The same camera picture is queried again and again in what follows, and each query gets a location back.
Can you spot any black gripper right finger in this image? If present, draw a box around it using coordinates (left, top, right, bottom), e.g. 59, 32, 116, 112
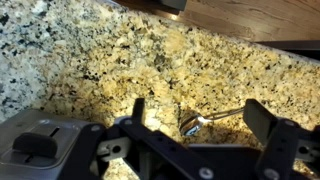
242, 98, 320, 180

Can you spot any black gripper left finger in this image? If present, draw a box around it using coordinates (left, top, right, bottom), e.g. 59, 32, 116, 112
59, 97, 215, 180

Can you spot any shiny metal spoon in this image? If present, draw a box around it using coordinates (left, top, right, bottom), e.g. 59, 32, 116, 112
179, 107, 246, 138

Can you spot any dark floor mat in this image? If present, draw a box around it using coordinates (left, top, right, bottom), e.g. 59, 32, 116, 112
254, 39, 320, 62

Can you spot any grey object at top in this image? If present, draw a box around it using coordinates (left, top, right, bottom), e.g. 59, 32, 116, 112
159, 0, 188, 12

